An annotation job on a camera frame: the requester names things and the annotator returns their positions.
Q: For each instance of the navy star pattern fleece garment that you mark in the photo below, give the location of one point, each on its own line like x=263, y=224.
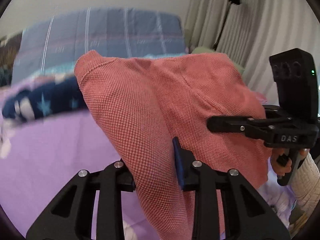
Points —
x=48, y=99

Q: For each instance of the beige curtain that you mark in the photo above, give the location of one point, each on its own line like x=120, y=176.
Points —
x=250, y=31

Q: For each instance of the purple floral bed sheet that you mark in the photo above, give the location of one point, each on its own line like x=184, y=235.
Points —
x=38, y=158

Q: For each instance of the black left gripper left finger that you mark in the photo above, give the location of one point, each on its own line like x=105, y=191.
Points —
x=70, y=213

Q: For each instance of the salmon pink knit garment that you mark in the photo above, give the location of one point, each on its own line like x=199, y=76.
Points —
x=142, y=104

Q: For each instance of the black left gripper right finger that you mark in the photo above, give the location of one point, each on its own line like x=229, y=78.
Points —
x=246, y=214

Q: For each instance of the right forearm cream knit sleeve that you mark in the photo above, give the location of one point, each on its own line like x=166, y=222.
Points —
x=305, y=185

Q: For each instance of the dark floral quilt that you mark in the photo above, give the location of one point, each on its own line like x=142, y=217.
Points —
x=10, y=45

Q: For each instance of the blue plaid pillow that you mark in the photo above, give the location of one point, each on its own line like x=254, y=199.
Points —
x=53, y=46

